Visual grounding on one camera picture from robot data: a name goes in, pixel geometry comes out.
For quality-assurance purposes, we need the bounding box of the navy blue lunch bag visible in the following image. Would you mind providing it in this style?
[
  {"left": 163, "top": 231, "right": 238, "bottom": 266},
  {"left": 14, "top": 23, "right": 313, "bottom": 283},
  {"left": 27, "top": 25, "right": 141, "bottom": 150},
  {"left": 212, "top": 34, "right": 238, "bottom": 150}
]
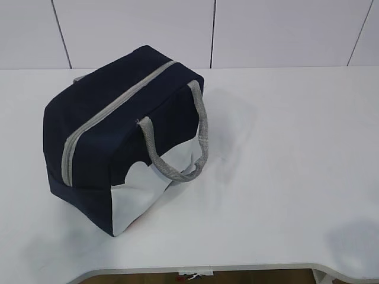
[{"left": 43, "top": 46, "right": 208, "bottom": 237}]

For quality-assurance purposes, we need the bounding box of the white tape under table edge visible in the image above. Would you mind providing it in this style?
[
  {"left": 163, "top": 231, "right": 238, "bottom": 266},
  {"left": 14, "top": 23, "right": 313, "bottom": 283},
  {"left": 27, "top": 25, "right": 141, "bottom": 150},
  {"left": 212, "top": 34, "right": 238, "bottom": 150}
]
[{"left": 178, "top": 266, "right": 214, "bottom": 280}]

